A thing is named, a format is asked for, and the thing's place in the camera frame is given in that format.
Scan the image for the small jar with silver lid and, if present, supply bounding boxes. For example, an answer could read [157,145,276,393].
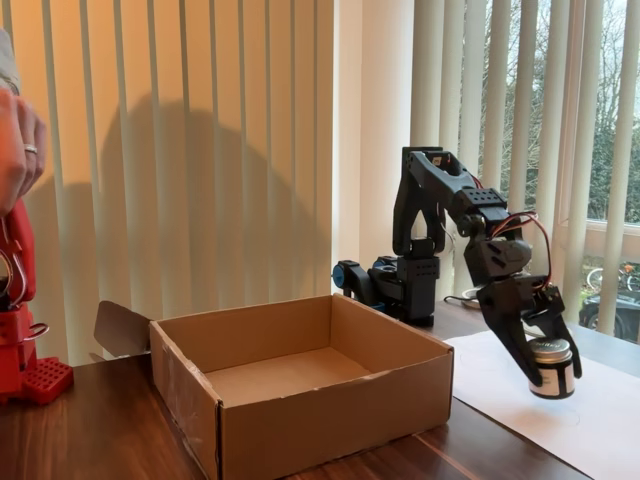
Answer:
[528,338,576,400]

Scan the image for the red leader robot arm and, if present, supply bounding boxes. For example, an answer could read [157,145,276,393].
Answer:
[0,199,51,406]

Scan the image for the grey sleeved forearm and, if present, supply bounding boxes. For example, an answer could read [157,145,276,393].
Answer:
[0,27,22,95]

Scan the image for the open brown cardboard box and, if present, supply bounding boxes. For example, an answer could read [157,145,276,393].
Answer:
[93,293,455,480]

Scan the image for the bare human hand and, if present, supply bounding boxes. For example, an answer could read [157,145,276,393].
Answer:
[0,87,49,221]

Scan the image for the dark parked car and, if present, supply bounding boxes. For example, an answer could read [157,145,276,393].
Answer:
[578,292,640,344]

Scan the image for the white paper sheet with circles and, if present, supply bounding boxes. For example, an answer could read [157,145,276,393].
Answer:
[443,325,640,480]

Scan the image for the blue and black table clamp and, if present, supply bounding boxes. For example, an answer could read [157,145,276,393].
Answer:
[332,259,384,311]

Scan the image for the cream vertical blinds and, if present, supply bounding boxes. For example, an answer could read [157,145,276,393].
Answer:
[0,0,335,366]
[412,0,640,346]

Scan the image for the red perforated base block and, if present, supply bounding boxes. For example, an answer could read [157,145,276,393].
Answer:
[22,355,75,406]

